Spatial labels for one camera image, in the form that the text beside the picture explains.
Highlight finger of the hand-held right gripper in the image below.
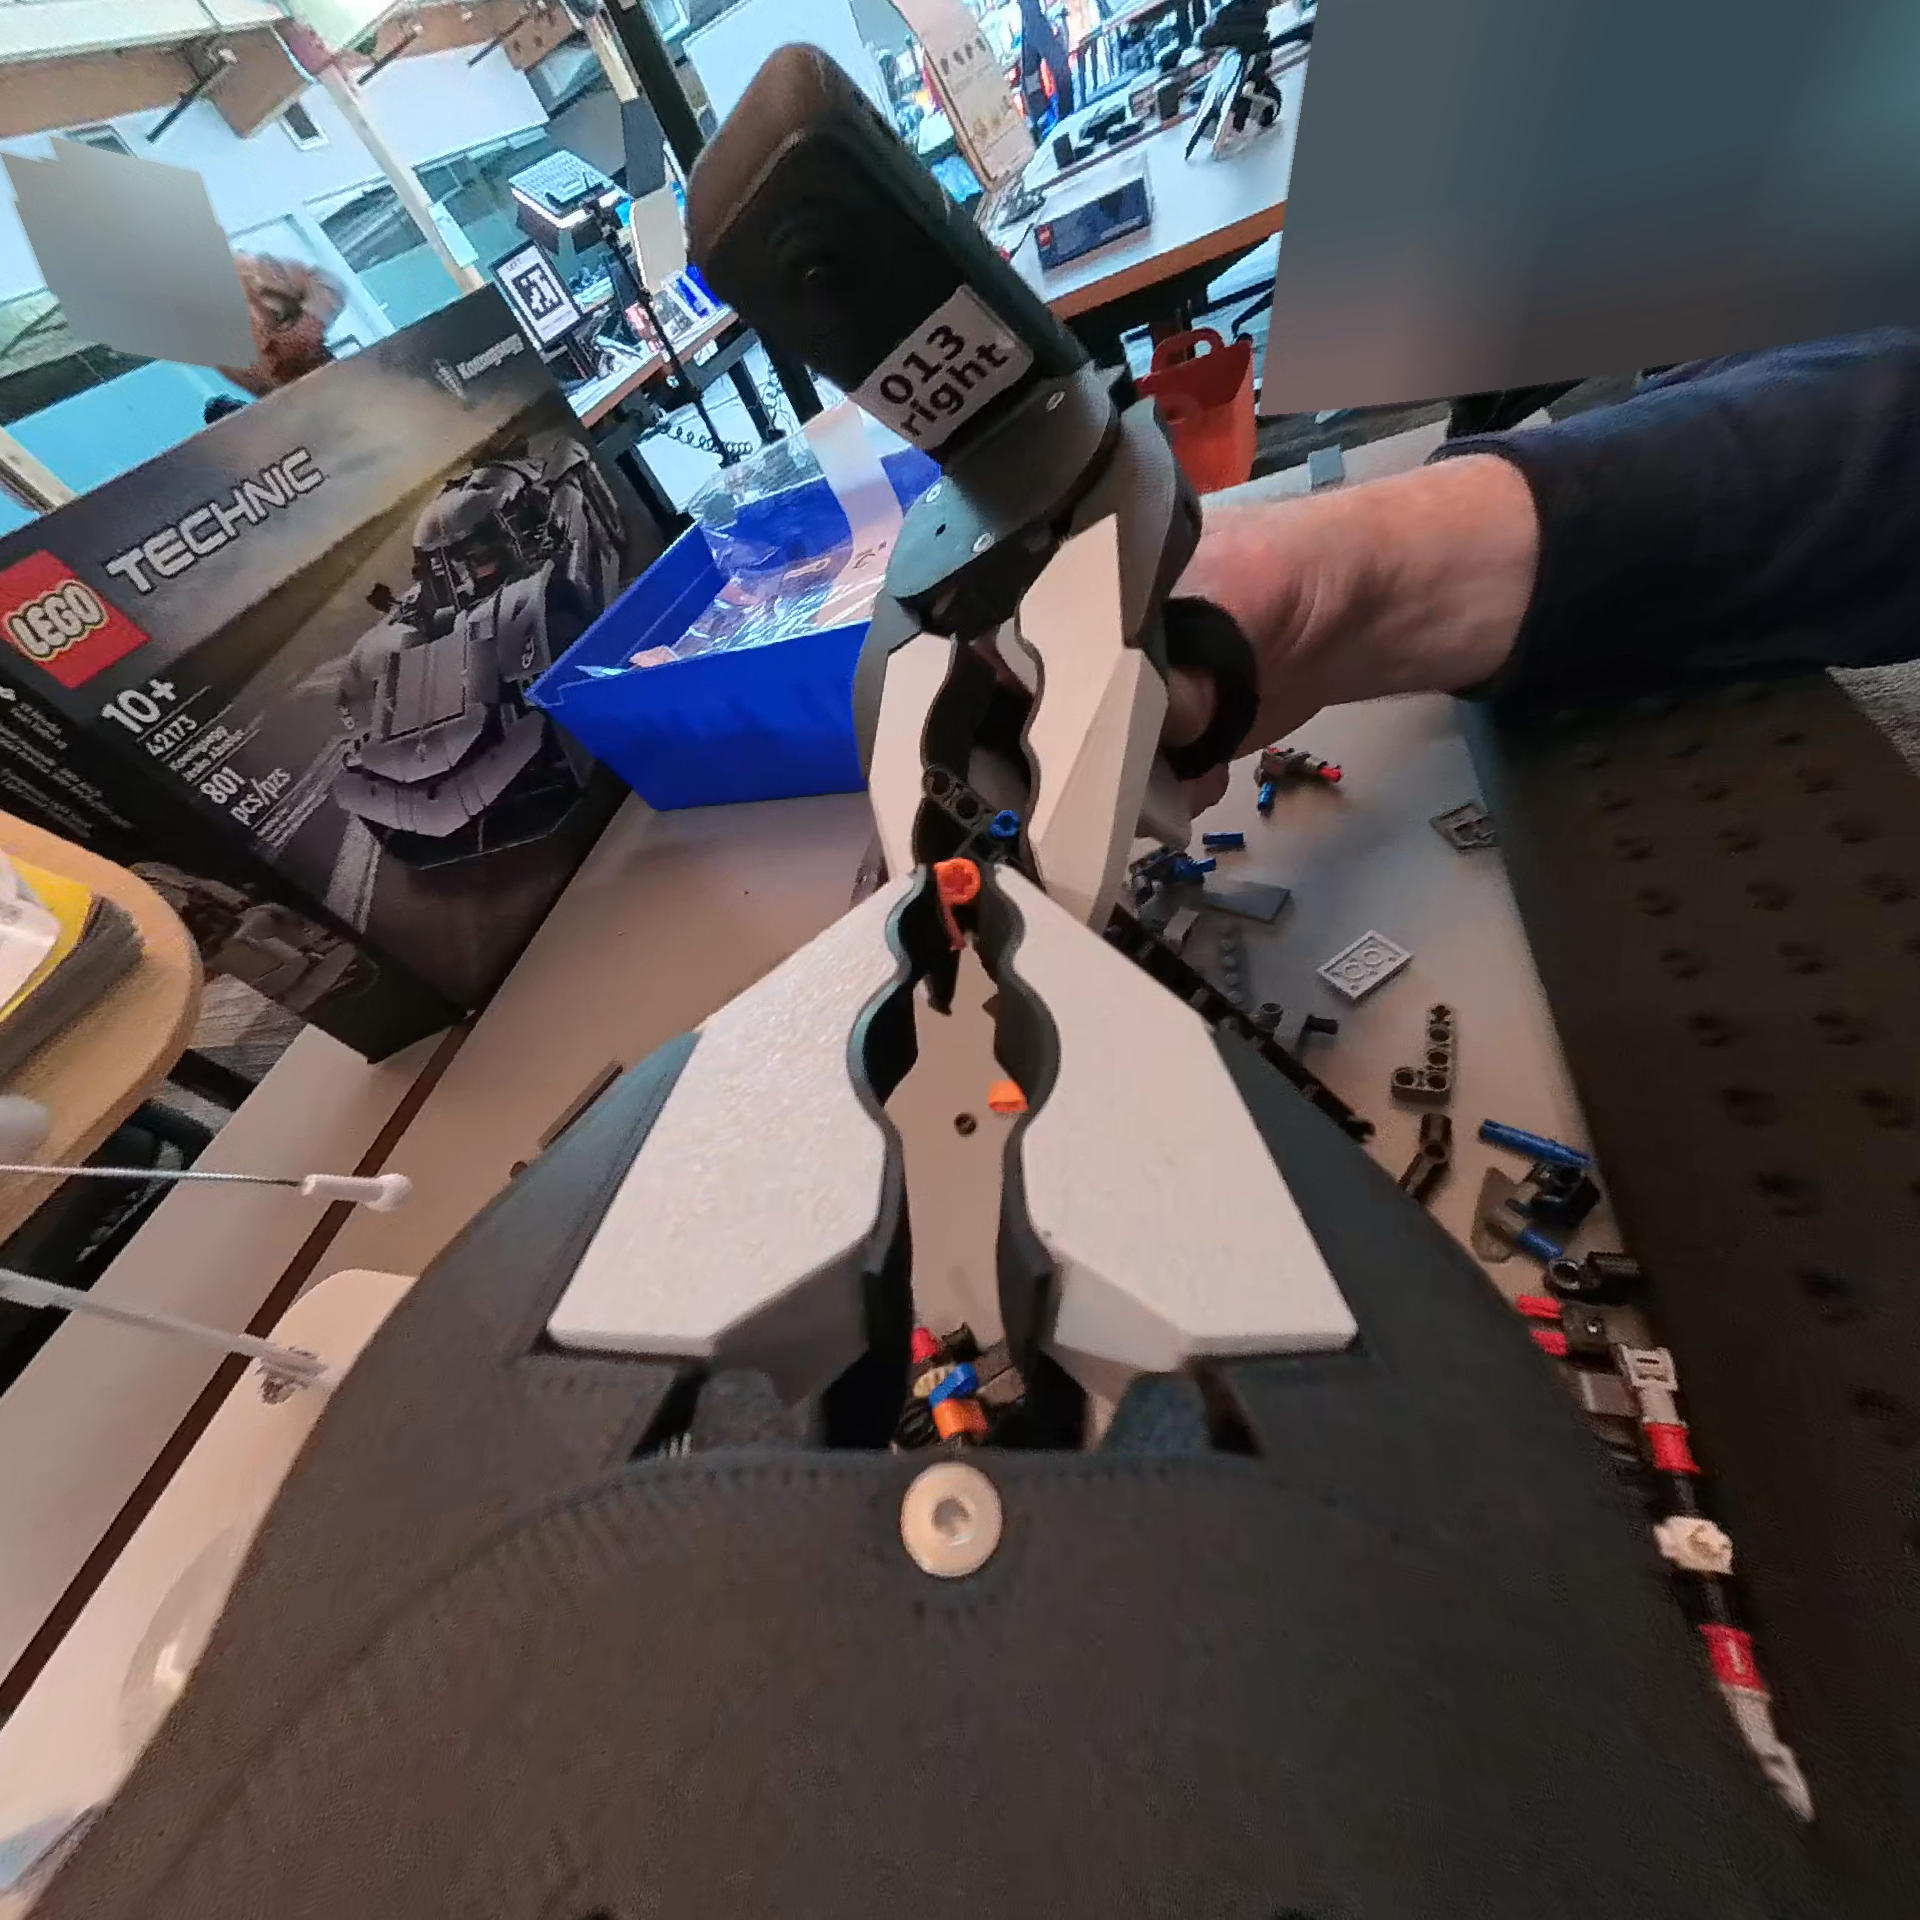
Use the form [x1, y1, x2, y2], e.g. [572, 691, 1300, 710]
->
[861, 631, 991, 881]
[983, 511, 1202, 934]

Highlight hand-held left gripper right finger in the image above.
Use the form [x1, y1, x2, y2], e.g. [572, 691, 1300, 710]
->
[991, 867, 1362, 1450]

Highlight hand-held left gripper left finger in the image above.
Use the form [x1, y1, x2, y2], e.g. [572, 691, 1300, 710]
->
[543, 872, 921, 1450]

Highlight orange lego connector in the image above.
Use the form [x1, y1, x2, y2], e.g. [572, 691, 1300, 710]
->
[919, 858, 991, 1020]

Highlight person's right forearm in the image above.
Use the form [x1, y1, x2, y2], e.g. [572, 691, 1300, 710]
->
[1424, 330, 1920, 706]

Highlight dark grey angled lego beam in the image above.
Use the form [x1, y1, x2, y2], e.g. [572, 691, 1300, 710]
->
[1386, 1002, 1460, 1110]

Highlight scattered loose lego pieces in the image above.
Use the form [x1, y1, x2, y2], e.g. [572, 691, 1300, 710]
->
[1117, 744, 1652, 1354]

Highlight black lego set box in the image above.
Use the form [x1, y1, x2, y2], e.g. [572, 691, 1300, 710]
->
[0, 286, 669, 1058]

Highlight person's right hand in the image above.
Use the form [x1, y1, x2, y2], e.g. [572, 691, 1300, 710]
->
[1160, 450, 1546, 782]

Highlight blue plastic bin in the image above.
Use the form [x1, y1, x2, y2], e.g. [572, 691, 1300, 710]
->
[526, 435, 962, 811]

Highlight crumpled clear plastic bags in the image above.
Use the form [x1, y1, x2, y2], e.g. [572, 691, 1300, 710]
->
[575, 406, 962, 678]

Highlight orange plastic bucket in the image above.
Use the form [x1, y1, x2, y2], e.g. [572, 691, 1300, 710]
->
[1130, 328, 1260, 497]

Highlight white background table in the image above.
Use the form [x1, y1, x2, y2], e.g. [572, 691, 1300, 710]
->
[1036, 152, 1308, 324]

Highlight black axle with red bushings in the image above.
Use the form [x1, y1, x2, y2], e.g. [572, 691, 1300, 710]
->
[1559, 1296, 1816, 1825]

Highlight black perforated panel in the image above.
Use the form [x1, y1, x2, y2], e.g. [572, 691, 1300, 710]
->
[1463, 667, 1920, 1920]

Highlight white book stand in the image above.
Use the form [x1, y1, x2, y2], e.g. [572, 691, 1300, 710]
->
[0, 856, 423, 1729]

